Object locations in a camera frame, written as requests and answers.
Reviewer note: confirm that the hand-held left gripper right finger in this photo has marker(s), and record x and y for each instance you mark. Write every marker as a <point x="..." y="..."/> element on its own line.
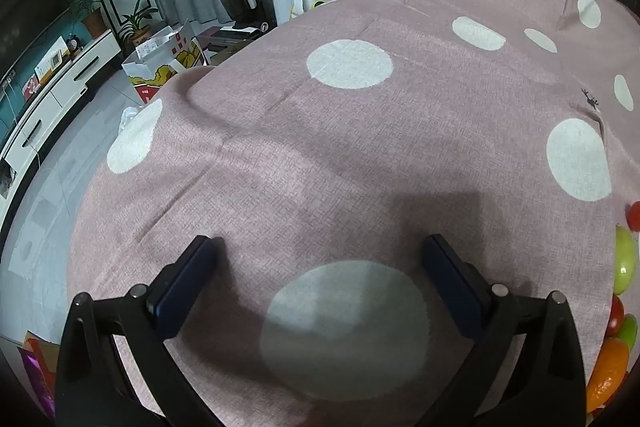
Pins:
<point x="450" y="287"/>

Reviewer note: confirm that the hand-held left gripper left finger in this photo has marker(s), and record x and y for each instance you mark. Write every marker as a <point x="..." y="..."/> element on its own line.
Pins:
<point x="182" y="287"/>

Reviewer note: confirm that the red tomato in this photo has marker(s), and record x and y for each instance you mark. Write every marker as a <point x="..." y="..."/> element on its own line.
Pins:
<point x="634" y="214"/>
<point x="616" y="314"/>

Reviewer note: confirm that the green apple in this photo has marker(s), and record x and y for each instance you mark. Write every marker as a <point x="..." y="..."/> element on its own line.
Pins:
<point x="625" y="259"/>

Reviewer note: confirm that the orange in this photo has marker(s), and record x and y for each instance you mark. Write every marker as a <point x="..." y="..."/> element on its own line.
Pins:
<point x="607" y="372"/>

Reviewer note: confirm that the green mango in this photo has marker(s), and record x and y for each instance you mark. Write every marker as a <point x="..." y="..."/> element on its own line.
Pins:
<point x="629" y="332"/>

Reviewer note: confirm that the pink polka-dot cloth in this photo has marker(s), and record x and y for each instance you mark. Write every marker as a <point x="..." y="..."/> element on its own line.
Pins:
<point x="350" y="157"/>

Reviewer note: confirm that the orange purple box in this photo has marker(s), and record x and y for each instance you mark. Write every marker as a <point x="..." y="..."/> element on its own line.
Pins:
<point x="37" y="372"/>

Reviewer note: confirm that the white plastic bag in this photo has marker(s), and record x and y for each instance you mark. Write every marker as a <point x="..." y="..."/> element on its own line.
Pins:
<point x="127" y="117"/>

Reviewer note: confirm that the printed cardboard box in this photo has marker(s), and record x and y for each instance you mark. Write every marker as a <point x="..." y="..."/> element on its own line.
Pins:
<point x="165" y="57"/>

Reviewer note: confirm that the white low cabinet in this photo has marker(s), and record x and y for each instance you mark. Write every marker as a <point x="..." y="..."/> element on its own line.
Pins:
<point x="60" y="82"/>

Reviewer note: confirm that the white desk calendar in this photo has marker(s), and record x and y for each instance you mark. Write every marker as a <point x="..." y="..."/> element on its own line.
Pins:
<point x="52" y="57"/>

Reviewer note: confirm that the potted plant in brown pot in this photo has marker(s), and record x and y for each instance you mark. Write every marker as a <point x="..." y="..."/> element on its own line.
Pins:
<point x="90" y="9"/>
<point x="137" y="24"/>

